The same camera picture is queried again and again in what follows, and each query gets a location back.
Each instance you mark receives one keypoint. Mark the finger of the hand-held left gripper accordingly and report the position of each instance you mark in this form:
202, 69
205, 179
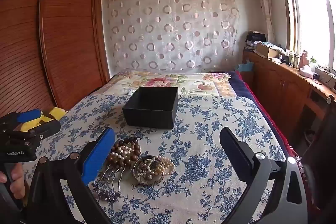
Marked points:
29, 115
43, 128

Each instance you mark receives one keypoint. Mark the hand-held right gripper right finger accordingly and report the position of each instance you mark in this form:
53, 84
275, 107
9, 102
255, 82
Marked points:
237, 151

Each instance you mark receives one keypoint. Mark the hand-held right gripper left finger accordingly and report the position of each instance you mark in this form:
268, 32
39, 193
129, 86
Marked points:
96, 158

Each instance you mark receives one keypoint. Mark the purple flower hair comb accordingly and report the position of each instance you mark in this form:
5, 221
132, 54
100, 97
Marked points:
109, 188

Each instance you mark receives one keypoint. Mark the engraved metal bangle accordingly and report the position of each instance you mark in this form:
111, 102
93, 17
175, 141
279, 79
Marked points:
136, 176

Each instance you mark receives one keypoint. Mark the black square box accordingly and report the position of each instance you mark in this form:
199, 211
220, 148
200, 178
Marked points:
151, 108

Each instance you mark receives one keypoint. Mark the person's left hand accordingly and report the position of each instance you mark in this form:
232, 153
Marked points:
17, 182

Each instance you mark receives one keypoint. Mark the yellow cloth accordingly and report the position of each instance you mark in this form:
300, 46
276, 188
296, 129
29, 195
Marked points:
57, 112

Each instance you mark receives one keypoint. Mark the blue floral bed sheet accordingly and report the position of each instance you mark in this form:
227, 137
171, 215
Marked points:
204, 155

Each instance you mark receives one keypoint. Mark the long wooden cabinet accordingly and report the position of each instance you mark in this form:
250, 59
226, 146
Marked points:
275, 87

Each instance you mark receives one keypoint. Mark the wooden slatted wardrobe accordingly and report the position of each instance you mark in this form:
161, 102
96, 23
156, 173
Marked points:
60, 37

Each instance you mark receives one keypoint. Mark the blue crumpled cloth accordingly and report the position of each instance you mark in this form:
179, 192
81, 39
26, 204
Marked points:
245, 67

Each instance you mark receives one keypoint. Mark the dark wooden chair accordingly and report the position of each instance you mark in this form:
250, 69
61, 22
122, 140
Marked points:
324, 140

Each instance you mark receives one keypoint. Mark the pink tissue box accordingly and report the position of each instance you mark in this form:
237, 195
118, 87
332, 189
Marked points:
305, 72

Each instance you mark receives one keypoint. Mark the cardboard box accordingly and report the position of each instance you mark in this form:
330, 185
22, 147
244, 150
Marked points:
266, 50

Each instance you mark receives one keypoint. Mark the pink bottle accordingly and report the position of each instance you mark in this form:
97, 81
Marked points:
305, 58

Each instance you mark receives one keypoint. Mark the pile of dark clothes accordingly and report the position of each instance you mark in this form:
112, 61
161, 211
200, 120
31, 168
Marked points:
256, 37

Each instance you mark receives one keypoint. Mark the wooden framed window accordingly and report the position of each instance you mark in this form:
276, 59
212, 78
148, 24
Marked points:
309, 16

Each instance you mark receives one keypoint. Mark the circle patterned wall cloth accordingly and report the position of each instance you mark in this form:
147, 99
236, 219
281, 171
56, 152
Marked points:
170, 29

